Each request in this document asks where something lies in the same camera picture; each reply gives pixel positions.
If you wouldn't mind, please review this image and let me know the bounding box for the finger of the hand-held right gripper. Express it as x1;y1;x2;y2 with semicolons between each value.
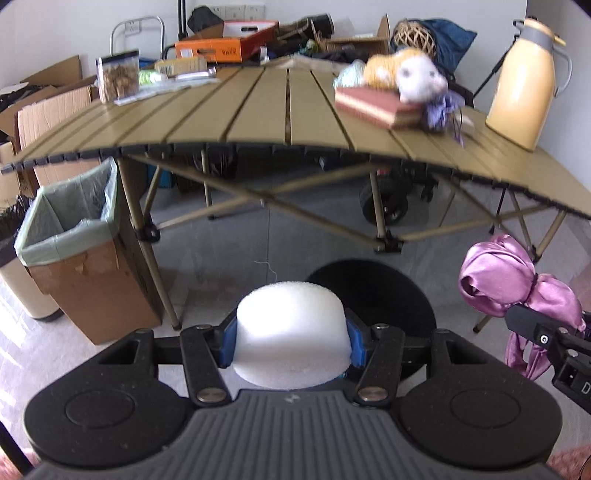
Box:
505;305;591;354

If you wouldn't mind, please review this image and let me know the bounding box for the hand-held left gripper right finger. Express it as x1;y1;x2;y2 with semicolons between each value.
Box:
345;318;492;408

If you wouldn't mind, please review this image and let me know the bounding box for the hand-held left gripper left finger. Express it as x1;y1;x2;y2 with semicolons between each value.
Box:
99;318;238;408

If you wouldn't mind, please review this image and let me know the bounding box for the white foam cylinder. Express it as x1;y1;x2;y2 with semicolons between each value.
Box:
233;281;352;388

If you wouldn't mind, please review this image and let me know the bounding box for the purple satin cloth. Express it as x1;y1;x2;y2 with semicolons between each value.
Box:
459;234;587;381

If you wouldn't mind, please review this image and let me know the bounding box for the black round bin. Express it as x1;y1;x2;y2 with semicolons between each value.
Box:
307;260;437;384

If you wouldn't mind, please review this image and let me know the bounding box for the lavender fluffy cloth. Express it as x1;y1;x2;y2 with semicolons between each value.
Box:
422;90;468;147

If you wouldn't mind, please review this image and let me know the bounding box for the white paper sheet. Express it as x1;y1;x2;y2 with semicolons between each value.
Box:
114;76;221;106

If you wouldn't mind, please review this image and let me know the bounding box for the mint green bag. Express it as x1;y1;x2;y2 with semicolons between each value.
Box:
333;60;368;88

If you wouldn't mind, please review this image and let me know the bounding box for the yellow white plush hamster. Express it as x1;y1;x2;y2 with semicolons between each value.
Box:
363;48;448;103

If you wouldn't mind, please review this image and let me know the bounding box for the pink fluffy rug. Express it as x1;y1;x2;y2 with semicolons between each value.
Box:
547;445;591;480

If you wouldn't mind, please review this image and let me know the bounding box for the cardboard box with liner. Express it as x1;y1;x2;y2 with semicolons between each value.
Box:
25;159;178;345

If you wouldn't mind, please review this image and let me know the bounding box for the black utility wagon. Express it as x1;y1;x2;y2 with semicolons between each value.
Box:
360;159;444;227

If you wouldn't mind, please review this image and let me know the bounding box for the green plastic bin liner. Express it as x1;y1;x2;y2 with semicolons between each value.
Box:
14;159;122;267

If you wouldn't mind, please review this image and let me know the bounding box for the beige bin with black liner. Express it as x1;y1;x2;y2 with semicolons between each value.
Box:
0;194;64;322

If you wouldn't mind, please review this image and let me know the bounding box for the pink hardcover book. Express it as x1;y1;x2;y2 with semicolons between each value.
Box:
335;85;424;131

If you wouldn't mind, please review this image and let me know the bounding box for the tan folding camping table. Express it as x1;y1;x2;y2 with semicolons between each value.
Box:
0;62;591;333

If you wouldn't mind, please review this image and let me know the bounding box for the cream yellow thermos jug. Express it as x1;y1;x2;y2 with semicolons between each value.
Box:
485;17;573;152

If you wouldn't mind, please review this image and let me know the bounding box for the black tripod with phone clamp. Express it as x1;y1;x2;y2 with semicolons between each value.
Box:
471;46;509;100

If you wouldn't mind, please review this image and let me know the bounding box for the silver foil packet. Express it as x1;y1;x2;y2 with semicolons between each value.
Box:
174;68;218;82

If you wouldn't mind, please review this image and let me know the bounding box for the cream green small carton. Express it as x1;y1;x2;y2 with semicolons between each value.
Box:
154;56;207;75

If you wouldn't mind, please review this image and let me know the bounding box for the clear snack jar black lid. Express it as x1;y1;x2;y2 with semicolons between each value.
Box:
95;49;140;103

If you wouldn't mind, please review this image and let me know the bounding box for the open brown cardboard box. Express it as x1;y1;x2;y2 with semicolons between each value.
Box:
16;76;105;155

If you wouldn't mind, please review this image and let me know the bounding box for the orange cardboard box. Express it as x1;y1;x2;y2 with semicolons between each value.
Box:
174;21;280;63

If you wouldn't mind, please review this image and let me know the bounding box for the small open cardboard box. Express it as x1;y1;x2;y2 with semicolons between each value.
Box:
318;14;392;56

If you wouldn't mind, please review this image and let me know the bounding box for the navy blue fabric bag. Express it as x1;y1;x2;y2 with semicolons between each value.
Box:
418;18;478;75

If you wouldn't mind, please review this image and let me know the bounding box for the woven rattan ball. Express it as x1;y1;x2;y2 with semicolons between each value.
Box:
392;19;437;58

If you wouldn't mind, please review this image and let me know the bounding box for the white red flat box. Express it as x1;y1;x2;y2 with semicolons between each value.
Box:
223;19;279;37

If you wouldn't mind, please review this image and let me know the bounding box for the black cylindrical speaker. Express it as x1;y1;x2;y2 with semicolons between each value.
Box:
300;14;335;38

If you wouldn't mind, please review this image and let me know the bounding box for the large brown cardboard box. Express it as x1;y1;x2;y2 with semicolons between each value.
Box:
0;54;84;204

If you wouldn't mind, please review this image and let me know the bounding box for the dark clothes pile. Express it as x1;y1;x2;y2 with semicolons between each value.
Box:
0;83;51;114

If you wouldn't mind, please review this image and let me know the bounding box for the black soft bag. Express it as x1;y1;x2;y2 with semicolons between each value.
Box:
188;6;226;34

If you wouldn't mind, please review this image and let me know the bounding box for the chrome folding trolley frame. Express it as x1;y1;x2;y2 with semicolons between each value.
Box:
110;15;167;63

